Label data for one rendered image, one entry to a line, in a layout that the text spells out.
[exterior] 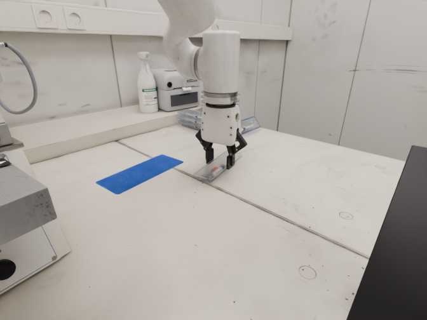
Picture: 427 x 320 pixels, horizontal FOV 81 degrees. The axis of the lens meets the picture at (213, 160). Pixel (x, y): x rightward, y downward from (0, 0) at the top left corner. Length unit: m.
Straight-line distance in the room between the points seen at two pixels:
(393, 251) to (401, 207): 0.05
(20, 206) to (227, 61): 0.47
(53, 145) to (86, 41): 0.53
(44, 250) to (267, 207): 0.41
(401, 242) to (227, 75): 0.44
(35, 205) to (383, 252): 0.32
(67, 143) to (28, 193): 0.70
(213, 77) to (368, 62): 1.82
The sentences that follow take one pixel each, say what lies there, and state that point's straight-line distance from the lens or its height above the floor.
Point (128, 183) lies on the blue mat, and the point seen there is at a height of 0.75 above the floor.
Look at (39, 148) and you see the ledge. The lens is 0.91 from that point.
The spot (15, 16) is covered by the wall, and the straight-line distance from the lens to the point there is 1.15.
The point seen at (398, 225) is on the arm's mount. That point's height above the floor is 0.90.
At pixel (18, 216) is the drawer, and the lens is 0.23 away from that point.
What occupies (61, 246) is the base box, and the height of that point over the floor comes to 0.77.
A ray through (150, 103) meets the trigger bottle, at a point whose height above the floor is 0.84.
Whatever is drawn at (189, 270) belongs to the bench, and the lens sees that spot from 0.43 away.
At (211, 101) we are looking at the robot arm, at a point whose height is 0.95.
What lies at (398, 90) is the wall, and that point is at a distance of 2.28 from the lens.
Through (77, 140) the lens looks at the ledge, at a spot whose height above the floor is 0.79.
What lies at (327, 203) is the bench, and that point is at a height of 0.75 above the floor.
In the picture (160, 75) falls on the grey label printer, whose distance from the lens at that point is 1.16.
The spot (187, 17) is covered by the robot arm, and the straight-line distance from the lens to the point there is 0.48.
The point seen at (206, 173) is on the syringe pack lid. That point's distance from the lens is 0.64.
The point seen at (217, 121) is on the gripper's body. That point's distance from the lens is 0.63.
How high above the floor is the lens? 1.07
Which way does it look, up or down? 25 degrees down
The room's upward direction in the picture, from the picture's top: straight up
